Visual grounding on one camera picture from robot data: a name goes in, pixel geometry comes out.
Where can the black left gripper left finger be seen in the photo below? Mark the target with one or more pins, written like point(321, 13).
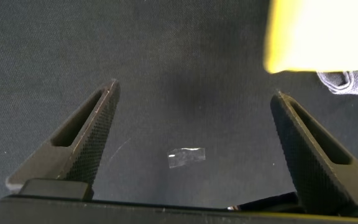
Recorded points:
point(85, 149)

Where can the crumpled silver foil scrap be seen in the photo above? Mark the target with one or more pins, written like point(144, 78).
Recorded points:
point(186, 157)

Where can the yellow towel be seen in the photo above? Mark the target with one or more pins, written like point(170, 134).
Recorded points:
point(322, 34)

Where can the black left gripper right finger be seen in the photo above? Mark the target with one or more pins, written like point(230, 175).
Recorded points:
point(319, 168)

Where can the black table cloth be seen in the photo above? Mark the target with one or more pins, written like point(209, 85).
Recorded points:
point(135, 62)

